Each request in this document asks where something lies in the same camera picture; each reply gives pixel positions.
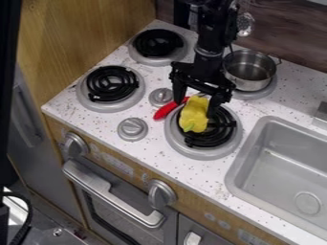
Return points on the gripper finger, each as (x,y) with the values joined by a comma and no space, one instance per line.
(216,104)
(179,92)

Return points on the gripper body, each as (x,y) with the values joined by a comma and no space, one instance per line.
(203,74)

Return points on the yellow toy pepper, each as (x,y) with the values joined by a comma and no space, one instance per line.
(194,115)

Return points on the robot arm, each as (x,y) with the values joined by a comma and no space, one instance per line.
(213,25)

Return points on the toy stove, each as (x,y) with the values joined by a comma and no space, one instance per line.
(170,92)

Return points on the red toy chili pepper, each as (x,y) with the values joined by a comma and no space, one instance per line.
(167,109)

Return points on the silver pot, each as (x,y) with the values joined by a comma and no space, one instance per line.
(249,69)

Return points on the toy sink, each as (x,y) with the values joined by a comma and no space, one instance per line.
(281,172)

